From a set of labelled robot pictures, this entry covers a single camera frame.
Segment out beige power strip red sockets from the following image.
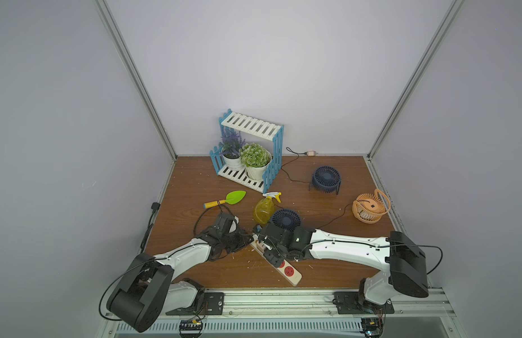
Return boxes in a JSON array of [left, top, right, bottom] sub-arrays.
[[251, 235, 303, 287]]

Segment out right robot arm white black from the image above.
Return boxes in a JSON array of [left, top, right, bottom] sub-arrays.
[[253, 223, 429, 306]]

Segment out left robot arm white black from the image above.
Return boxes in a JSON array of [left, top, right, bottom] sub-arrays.
[[105, 213, 253, 332]]

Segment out near dark blue desk fan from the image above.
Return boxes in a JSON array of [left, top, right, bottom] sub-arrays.
[[270, 208, 301, 231]]

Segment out dark blue desk fan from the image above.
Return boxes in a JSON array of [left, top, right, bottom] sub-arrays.
[[309, 166, 342, 194], [270, 208, 301, 231]]

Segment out far dark blue desk fan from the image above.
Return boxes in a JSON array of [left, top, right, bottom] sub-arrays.
[[309, 166, 342, 194]]

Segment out orange desk fan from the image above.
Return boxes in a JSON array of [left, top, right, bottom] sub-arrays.
[[352, 189, 392, 224]]

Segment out green yellow garden trowel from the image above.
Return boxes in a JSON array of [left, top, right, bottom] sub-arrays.
[[203, 190, 246, 209]]

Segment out yellow spray bottle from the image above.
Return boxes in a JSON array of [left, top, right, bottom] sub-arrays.
[[253, 192, 282, 225]]

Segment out green potted plant white pot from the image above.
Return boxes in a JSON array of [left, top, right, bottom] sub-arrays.
[[241, 143, 272, 180]]

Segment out blue white plant shelf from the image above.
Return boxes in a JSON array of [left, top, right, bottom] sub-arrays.
[[210, 109, 284, 193]]

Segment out purple lavender potted plant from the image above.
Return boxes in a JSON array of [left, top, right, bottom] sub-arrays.
[[220, 128, 245, 170]]

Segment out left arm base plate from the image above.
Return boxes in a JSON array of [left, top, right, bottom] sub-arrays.
[[165, 292, 225, 315]]

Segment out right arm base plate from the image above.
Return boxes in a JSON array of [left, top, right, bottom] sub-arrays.
[[332, 292, 395, 315]]

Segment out aluminium front rail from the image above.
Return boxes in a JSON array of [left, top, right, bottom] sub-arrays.
[[207, 288, 455, 318]]

